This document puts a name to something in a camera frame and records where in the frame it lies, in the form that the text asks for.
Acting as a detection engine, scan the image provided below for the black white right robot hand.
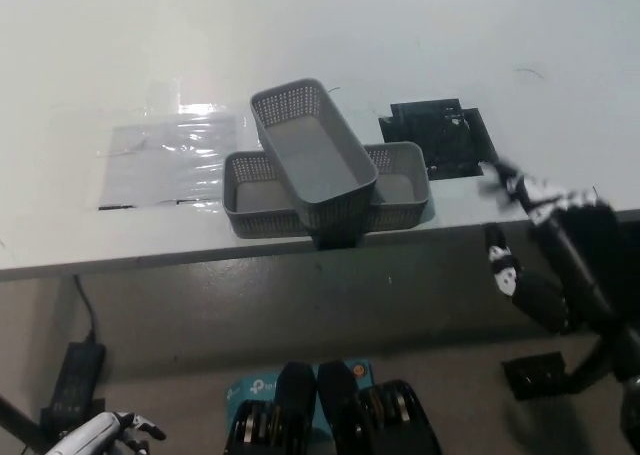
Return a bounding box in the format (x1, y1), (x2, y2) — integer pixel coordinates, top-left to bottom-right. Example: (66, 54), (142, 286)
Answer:
(477, 157), (634, 334)

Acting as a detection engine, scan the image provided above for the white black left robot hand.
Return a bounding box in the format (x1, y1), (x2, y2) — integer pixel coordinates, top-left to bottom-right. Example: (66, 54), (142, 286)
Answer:
(49, 410), (168, 455)

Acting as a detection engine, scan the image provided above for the grey perforated plastic basket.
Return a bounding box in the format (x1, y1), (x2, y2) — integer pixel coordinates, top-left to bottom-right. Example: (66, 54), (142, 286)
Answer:
(223, 141), (432, 240)
(248, 77), (380, 251)

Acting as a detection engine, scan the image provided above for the teal TP-Link box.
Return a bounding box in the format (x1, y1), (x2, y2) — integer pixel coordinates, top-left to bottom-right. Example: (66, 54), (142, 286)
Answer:
(227, 358), (376, 434)

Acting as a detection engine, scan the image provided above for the black power adapter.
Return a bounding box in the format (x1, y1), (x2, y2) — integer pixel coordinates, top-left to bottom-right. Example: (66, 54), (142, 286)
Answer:
(51, 341), (108, 412)

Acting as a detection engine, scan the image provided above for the black diagonal table leg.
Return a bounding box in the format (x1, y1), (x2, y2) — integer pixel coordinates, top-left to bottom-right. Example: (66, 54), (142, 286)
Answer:
(0, 393), (49, 452)

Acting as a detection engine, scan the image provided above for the black square table mat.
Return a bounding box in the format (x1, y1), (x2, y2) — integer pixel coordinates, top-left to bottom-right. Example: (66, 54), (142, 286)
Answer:
(378, 96), (499, 182)

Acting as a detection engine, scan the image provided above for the transparent plastic sheet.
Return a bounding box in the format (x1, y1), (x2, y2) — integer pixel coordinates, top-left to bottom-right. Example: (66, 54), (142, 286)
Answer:
(87, 79), (271, 212)

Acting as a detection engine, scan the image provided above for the black adapter cable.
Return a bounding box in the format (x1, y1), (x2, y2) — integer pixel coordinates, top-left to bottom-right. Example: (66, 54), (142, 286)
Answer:
(73, 273), (102, 346)

